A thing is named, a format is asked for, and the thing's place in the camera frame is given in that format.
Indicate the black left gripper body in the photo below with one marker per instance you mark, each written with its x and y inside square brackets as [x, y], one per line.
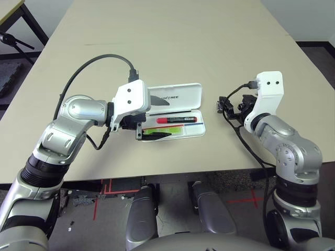
[129, 122]

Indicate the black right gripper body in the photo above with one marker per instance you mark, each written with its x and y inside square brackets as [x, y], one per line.
[243, 111]

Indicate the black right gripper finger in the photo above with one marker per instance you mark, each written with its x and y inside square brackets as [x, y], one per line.
[226, 105]
[249, 101]

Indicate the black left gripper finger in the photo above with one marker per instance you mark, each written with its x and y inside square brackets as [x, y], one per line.
[154, 136]
[159, 101]

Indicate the small silver black clip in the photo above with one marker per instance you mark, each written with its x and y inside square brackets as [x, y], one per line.
[219, 107]

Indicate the green highlighter pen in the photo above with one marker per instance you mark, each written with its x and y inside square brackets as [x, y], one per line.
[167, 130]

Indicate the red black marker pen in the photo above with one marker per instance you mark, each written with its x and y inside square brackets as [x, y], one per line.
[178, 120]

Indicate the white plastic pencil case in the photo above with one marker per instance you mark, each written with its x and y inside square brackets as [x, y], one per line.
[188, 94]

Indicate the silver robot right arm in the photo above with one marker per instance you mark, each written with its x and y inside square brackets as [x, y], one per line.
[288, 136]

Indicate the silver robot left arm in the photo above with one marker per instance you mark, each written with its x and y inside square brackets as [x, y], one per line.
[78, 109]

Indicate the grey robot left leg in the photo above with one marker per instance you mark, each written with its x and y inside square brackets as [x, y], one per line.
[142, 217]

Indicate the grey robot leg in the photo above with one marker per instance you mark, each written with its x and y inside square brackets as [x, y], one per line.
[212, 209]
[142, 217]

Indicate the grey robot right leg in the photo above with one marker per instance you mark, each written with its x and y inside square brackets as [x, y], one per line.
[212, 209]

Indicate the grey robot torso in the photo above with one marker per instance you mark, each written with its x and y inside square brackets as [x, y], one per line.
[209, 243]

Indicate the black foam floor mat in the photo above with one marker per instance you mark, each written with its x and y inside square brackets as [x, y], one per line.
[9, 75]

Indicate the black tripod stand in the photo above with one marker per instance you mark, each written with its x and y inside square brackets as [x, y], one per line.
[8, 38]

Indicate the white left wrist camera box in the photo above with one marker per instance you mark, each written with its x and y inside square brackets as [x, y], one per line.
[131, 96]

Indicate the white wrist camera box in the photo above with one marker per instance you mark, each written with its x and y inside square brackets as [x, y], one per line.
[131, 96]
[269, 83]

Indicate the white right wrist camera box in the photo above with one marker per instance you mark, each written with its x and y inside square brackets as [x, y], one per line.
[269, 83]

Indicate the side table with black frame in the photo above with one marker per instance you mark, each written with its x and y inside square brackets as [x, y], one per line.
[6, 10]

